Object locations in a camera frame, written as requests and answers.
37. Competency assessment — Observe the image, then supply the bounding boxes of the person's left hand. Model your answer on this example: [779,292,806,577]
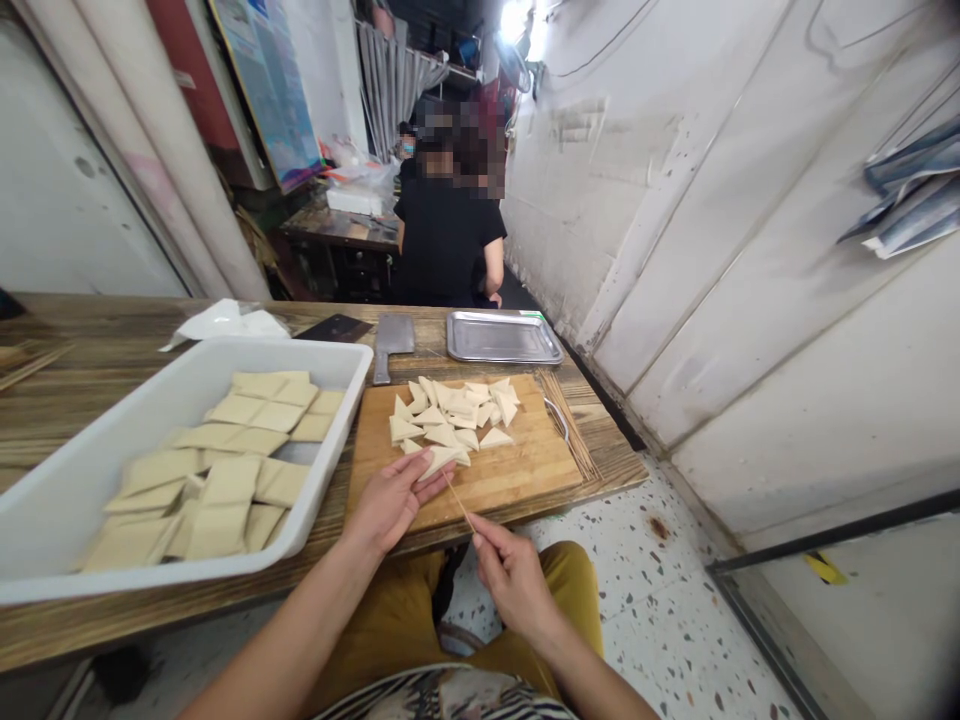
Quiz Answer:
[341,448,457,557]

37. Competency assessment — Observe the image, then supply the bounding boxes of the person's right hand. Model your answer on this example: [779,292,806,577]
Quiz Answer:
[471,521,561,640]

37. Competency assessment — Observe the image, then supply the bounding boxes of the single tofu triangle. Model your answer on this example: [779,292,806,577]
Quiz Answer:
[416,445,472,484]

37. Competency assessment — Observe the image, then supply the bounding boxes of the thin bamboo skewer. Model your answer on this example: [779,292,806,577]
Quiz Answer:
[442,469,479,538]

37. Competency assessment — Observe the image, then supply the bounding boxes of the person's legs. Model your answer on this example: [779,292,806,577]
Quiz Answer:
[307,539,606,708]

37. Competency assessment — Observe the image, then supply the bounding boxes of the wooden cutting board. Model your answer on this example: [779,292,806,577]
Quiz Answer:
[343,371,586,538]

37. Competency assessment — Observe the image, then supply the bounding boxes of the pile of cut tofu triangles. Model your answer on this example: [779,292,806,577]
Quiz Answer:
[388,374,523,468]

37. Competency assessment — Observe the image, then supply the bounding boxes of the person's body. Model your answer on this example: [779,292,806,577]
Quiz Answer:
[314,662,580,720]

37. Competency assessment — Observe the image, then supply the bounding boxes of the pile of square tofu sheets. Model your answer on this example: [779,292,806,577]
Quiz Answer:
[74,370,347,576]

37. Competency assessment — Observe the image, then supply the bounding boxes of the bundle of bamboo skewers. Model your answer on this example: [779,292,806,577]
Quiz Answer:
[535,368,602,484]

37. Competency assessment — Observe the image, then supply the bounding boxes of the steel cleaver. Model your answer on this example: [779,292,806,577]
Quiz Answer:
[372,313,417,388]

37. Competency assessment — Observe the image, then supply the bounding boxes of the dark rectangular blade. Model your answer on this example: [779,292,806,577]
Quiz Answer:
[293,314,374,346]

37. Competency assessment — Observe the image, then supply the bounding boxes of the stainless steel tray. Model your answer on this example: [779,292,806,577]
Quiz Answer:
[446,309,565,367]

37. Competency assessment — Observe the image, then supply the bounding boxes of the crumpled white plastic bag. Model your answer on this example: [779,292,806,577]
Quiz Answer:
[157,298,293,354]

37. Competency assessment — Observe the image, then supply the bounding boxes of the dark cluttered side table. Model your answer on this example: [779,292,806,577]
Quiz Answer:
[278,200,403,306]

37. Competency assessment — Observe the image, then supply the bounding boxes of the white foam box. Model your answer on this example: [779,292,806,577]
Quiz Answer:
[325,183,388,218]

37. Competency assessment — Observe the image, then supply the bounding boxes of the yellow black tape piece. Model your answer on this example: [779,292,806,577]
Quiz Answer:
[803,551,850,587]

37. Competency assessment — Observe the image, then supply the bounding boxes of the white plastic tub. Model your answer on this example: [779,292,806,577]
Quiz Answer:
[0,335,375,607]

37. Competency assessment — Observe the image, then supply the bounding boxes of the wooden table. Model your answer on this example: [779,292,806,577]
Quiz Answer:
[0,292,651,676]

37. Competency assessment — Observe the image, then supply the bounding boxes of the black metal bar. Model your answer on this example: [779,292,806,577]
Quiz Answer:
[707,488,960,576]

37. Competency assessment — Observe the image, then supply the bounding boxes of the bamboo sticks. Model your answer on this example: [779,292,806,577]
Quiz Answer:
[0,338,77,394]

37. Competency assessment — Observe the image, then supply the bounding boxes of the grey curtain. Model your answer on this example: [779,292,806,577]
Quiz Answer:
[355,20,451,160]

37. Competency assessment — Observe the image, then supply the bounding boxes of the white pipes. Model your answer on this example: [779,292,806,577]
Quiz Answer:
[11,0,273,303]

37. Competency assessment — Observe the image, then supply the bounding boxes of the blue poster board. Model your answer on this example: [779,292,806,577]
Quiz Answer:
[207,0,322,194]

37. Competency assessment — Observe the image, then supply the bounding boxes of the hanging blue grey cloths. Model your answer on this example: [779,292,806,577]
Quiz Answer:
[835,118,960,262]

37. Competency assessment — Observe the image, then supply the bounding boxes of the wall fan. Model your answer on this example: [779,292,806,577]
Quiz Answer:
[493,31,550,100]

